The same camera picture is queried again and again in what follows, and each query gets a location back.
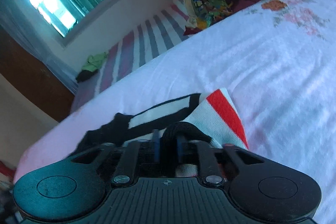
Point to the green and black clothes pile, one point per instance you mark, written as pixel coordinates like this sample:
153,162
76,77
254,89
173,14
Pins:
91,67

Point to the brown wooden door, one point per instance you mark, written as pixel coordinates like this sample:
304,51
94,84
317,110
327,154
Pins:
34,80

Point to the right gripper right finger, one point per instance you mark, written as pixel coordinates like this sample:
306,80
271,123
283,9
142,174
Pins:
196,159

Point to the striped far bed sheet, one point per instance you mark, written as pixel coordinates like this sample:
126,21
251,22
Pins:
145,42

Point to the floral white bed sheet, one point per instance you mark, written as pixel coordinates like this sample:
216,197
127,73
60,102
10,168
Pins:
278,68

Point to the striped knit sweater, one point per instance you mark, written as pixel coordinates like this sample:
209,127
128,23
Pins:
211,118

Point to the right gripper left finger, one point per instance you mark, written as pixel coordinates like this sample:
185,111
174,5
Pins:
132,157

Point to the grey left curtain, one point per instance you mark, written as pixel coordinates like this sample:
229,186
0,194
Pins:
34,40

